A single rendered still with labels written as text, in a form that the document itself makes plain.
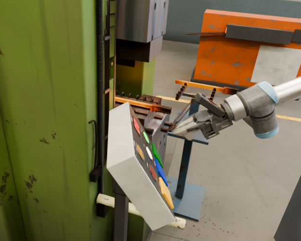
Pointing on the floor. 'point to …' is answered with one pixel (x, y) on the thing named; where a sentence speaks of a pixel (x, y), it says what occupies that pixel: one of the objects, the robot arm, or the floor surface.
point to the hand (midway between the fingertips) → (175, 130)
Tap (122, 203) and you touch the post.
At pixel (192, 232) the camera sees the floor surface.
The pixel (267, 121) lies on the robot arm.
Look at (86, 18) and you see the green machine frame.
